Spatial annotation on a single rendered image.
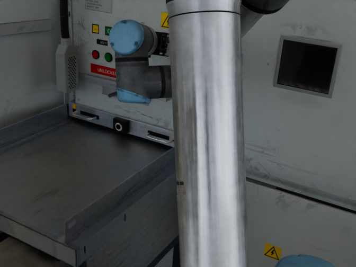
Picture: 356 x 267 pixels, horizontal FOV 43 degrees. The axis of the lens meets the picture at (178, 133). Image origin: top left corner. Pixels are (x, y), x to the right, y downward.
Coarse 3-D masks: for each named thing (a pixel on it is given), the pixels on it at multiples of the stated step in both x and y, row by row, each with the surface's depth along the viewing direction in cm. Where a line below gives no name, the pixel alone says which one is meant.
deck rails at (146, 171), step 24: (24, 120) 163; (48, 120) 174; (72, 120) 182; (0, 144) 156; (144, 168) 135; (168, 168) 149; (120, 192) 126; (72, 216) 110; (96, 216) 119; (72, 240) 111
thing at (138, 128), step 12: (72, 108) 180; (84, 108) 177; (96, 120) 176; (108, 120) 173; (132, 120) 167; (132, 132) 168; (144, 132) 166; (156, 132) 163; (168, 132) 160; (168, 144) 162
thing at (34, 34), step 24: (0, 0) 156; (24, 0) 163; (48, 0) 170; (0, 24) 157; (24, 24) 164; (48, 24) 172; (0, 48) 161; (24, 48) 169; (48, 48) 177; (0, 72) 164; (24, 72) 172; (48, 72) 180; (0, 96) 167; (24, 96) 175; (48, 96) 184; (0, 120) 170
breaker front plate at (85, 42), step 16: (80, 0) 162; (112, 0) 155; (128, 0) 152; (144, 0) 149; (160, 0) 146; (80, 16) 165; (96, 16) 161; (112, 16) 157; (128, 16) 154; (144, 16) 151; (160, 16) 148; (80, 32) 167; (80, 48) 169; (96, 48) 166; (80, 64) 172; (96, 64) 168; (112, 64) 164; (160, 64) 154; (112, 80) 167; (80, 96) 178; (96, 96) 173; (112, 112) 172; (128, 112) 168; (144, 112) 164; (160, 112) 160
